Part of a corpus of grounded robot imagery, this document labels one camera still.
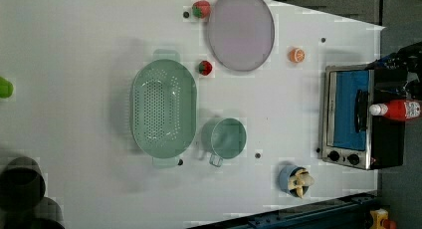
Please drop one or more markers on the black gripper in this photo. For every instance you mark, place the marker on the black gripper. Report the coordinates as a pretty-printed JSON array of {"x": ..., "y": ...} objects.
[{"x": 408, "y": 58}]

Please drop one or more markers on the red ketchup bottle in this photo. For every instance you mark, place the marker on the red ketchup bottle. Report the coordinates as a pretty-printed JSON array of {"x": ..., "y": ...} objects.
[{"x": 401, "y": 110}]

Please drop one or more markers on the black silver toaster oven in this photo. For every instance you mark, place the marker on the black silver toaster oven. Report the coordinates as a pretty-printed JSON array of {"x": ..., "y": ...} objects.
[{"x": 351, "y": 135}]

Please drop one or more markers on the toy orange half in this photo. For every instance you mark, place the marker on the toy orange half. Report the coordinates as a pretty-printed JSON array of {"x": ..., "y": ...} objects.
[{"x": 297, "y": 55}]

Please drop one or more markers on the toy peeled banana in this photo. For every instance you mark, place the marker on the toy peeled banana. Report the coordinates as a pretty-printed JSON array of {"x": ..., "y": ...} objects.
[{"x": 299, "y": 180}]

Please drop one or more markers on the yellow red clamp tool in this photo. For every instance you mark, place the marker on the yellow red clamp tool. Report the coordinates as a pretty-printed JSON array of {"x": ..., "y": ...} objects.
[{"x": 381, "y": 220}]

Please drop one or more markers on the blue bowl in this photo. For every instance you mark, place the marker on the blue bowl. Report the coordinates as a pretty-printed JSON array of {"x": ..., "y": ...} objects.
[{"x": 284, "y": 176}]

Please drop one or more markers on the large grey round plate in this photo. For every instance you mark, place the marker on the large grey round plate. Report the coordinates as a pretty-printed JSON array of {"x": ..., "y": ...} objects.
[{"x": 241, "y": 33}]

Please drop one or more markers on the green metal mug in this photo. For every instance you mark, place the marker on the green metal mug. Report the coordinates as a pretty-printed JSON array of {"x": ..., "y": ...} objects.
[{"x": 224, "y": 138}]

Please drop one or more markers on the toy strawberry near colander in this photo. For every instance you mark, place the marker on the toy strawberry near colander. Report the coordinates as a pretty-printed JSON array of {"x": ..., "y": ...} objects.
[{"x": 205, "y": 68}]

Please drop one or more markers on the toy strawberry near plate top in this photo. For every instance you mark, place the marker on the toy strawberry near plate top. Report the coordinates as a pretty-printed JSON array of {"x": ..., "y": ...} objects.
[{"x": 201, "y": 9}]

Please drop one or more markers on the green plastic colander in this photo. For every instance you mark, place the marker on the green plastic colander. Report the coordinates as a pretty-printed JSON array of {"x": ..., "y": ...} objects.
[{"x": 163, "y": 115}]

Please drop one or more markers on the black cylinder cup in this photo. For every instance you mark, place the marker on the black cylinder cup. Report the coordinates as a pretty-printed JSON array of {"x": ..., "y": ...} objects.
[
  {"x": 22, "y": 185},
  {"x": 47, "y": 214}
]

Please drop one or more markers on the green cylinder at table edge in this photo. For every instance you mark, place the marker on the green cylinder at table edge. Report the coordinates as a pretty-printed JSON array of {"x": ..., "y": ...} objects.
[{"x": 6, "y": 88}]

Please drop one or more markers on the blue metal frame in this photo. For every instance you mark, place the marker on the blue metal frame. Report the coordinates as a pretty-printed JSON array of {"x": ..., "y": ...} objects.
[{"x": 349, "y": 212}]

